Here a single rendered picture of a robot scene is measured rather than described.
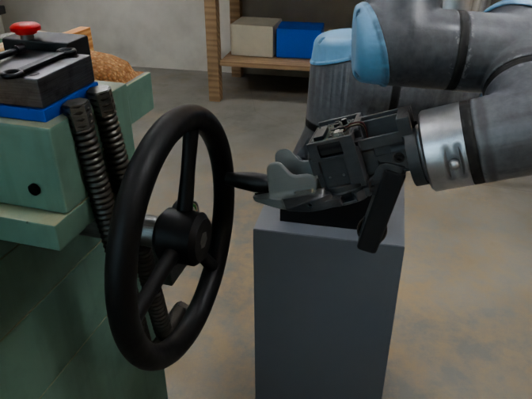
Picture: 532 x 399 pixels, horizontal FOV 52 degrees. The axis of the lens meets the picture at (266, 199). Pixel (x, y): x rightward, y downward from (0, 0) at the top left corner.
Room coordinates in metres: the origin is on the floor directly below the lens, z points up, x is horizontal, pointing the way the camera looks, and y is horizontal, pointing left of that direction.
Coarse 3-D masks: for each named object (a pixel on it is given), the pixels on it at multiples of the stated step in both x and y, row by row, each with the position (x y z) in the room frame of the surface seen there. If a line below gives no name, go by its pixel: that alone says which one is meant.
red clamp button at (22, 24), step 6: (12, 24) 0.57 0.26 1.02; (18, 24) 0.57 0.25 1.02; (24, 24) 0.57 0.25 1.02; (30, 24) 0.57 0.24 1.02; (36, 24) 0.58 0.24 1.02; (12, 30) 0.56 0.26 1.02; (18, 30) 0.56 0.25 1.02; (24, 30) 0.56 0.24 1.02; (30, 30) 0.56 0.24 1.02; (36, 30) 0.57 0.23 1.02
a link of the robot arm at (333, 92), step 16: (336, 32) 1.07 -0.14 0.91; (320, 48) 1.01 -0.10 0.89; (336, 48) 0.99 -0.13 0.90; (320, 64) 1.00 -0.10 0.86; (336, 64) 0.98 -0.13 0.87; (320, 80) 1.00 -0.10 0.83; (336, 80) 0.98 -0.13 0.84; (352, 80) 0.97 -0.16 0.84; (320, 96) 1.00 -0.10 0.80; (336, 96) 0.98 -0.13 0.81; (352, 96) 0.97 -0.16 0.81; (368, 96) 0.97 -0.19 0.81; (384, 96) 0.97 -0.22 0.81; (320, 112) 0.99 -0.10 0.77; (336, 112) 0.98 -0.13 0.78; (352, 112) 0.97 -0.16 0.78; (368, 112) 0.98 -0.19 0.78
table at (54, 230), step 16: (144, 80) 0.81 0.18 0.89; (128, 96) 0.76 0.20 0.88; (144, 96) 0.80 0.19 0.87; (144, 112) 0.80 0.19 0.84; (112, 192) 0.53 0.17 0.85; (0, 208) 0.46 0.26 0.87; (16, 208) 0.46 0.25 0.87; (32, 208) 0.46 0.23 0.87; (80, 208) 0.47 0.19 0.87; (0, 224) 0.45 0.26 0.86; (16, 224) 0.44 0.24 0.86; (32, 224) 0.44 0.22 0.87; (48, 224) 0.43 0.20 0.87; (64, 224) 0.44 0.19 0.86; (80, 224) 0.46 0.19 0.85; (16, 240) 0.44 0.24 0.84; (32, 240) 0.44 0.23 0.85; (48, 240) 0.43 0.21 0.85; (64, 240) 0.44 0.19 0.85
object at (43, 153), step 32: (0, 128) 0.46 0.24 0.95; (32, 128) 0.45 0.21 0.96; (64, 128) 0.47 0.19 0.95; (96, 128) 0.52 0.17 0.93; (128, 128) 0.57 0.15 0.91; (0, 160) 0.47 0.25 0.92; (32, 160) 0.46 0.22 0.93; (64, 160) 0.46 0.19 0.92; (0, 192) 0.47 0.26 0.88; (32, 192) 0.45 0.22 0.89; (64, 192) 0.45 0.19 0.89
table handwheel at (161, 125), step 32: (160, 128) 0.47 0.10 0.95; (192, 128) 0.52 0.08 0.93; (160, 160) 0.44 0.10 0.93; (192, 160) 0.53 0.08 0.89; (224, 160) 0.61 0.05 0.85; (128, 192) 0.41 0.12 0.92; (192, 192) 0.52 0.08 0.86; (224, 192) 0.62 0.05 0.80; (96, 224) 0.52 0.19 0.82; (128, 224) 0.39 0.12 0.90; (160, 224) 0.49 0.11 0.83; (192, 224) 0.49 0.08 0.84; (224, 224) 0.61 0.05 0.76; (128, 256) 0.38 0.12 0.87; (160, 256) 0.48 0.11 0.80; (192, 256) 0.47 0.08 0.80; (224, 256) 0.59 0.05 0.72; (128, 288) 0.37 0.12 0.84; (128, 320) 0.37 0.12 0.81; (192, 320) 0.50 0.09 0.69; (128, 352) 0.37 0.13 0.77; (160, 352) 0.41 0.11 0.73
